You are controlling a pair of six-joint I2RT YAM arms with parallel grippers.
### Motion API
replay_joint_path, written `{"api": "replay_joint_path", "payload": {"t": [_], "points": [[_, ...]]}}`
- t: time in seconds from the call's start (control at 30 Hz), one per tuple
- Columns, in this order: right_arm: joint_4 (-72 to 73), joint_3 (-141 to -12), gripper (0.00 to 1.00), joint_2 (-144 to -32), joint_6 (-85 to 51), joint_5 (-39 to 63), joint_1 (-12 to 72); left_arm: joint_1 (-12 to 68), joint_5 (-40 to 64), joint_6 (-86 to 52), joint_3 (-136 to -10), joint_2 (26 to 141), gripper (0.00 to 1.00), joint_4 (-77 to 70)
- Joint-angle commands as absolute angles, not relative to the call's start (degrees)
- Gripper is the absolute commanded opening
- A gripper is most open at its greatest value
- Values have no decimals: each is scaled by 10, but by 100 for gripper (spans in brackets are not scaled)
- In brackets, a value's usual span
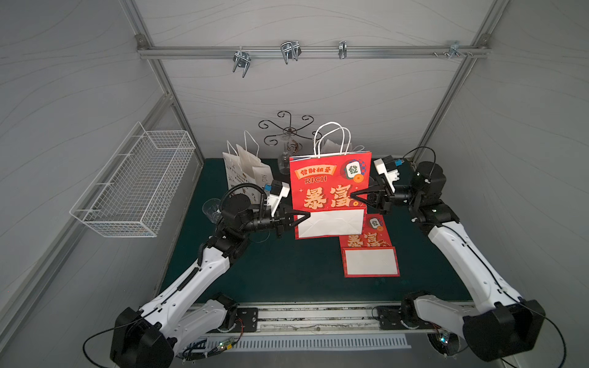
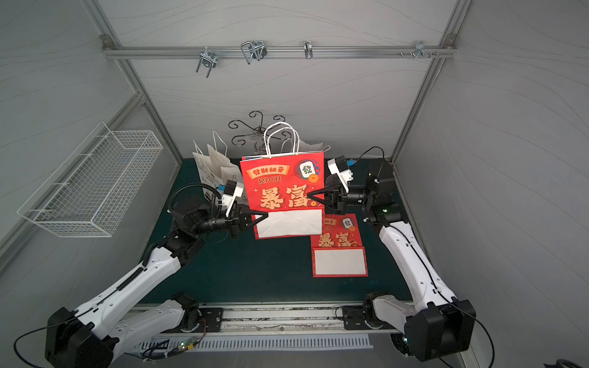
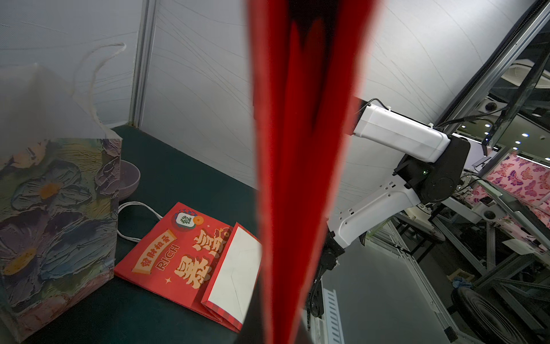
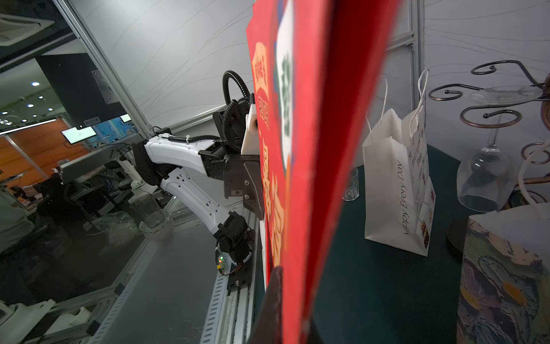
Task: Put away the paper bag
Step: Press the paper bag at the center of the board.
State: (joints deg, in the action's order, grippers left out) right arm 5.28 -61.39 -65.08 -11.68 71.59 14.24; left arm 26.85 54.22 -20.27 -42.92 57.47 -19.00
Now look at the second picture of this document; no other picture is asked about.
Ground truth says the red RICH paper bag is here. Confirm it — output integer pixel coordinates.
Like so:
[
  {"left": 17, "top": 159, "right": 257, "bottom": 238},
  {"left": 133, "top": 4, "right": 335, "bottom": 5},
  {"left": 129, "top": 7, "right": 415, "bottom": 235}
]
[{"left": 311, "top": 214, "right": 368, "bottom": 278}]

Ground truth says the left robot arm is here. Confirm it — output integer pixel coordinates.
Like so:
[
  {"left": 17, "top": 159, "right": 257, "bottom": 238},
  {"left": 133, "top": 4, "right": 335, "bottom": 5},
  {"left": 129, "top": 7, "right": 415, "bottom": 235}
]
[{"left": 44, "top": 181, "right": 268, "bottom": 367}]

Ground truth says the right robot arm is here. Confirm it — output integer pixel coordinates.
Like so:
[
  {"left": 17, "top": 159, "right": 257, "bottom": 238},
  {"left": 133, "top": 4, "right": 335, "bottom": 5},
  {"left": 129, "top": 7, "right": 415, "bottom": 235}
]
[{"left": 311, "top": 156, "right": 476, "bottom": 362}]

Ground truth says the floral print paper bag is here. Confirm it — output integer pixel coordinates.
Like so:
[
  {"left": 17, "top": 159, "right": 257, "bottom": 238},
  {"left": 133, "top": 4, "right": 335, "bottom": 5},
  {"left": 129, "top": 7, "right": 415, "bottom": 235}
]
[{"left": 281, "top": 138, "right": 331, "bottom": 153}]

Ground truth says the white printed paper bag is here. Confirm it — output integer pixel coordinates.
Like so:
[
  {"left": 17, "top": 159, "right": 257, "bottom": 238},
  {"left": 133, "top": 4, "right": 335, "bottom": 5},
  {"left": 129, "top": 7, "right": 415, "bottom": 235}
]
[{"left": 193, "top": 130, "right": 244, "bottom": 187}]

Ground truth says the green felt table mat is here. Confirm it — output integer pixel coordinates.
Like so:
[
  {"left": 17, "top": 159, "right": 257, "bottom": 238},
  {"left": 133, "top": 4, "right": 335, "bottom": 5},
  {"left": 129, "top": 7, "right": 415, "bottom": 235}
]
[{"left": 137, "top": 158, "right": 415, "bottom": 304}]

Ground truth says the black metal cup tree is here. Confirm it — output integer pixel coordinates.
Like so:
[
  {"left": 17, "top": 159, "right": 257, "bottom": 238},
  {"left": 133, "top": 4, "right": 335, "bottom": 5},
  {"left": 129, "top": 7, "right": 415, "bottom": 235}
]
[{"left": 228, "top": 110, "right": 267, "bottom": 153}]

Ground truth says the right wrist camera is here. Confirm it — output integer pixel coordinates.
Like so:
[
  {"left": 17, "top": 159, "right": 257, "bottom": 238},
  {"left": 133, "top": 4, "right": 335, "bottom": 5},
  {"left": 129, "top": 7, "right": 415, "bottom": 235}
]
[{"left": 328, "top": 156, "right": 355, "bottom": 191}]

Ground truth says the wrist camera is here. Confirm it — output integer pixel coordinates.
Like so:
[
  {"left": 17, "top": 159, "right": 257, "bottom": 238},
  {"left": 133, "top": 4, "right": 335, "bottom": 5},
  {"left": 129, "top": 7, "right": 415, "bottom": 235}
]
[
  {"left": 328, "top": 156, "right": 355, "bottom": 191},
  {"left": 218, "top": 180, "right": 244, "bottom": 217}
]

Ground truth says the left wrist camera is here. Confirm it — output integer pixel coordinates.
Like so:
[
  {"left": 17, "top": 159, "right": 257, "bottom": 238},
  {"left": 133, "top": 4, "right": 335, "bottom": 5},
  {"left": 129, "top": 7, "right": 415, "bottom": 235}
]
[{"left": 218, "top": 180, "right": 244, "bottom": 217}]

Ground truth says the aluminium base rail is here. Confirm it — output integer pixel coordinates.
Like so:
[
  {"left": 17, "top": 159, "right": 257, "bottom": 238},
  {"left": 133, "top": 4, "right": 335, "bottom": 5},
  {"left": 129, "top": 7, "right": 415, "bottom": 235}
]
[{"left": 133, "top": 301, "right": 470, "bottom": 339}]

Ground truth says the slotted cable duct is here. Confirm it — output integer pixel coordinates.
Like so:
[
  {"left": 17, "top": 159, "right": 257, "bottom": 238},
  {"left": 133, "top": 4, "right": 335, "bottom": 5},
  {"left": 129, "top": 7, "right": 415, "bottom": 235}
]
[{"left": 137, "top": 333, "right": 374, "bottom": 354}]

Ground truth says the white wire wall basket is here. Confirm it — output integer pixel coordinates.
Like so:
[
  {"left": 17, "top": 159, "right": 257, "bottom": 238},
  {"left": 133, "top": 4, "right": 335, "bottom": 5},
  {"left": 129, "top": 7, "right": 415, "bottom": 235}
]
[{"left": 17, "top": 122, "right": 163, "bottom": 238}]

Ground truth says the aluminium top rail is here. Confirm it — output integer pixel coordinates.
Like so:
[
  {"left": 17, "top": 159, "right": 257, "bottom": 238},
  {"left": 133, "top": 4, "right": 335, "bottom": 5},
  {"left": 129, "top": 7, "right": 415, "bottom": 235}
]
[{"left": 103, "top": 43, "right": 457, "bottom": 60}]

